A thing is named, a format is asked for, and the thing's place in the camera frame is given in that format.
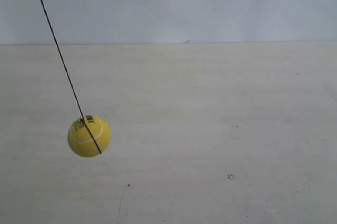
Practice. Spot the yellow tennis ball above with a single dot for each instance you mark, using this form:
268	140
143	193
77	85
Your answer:
89	137

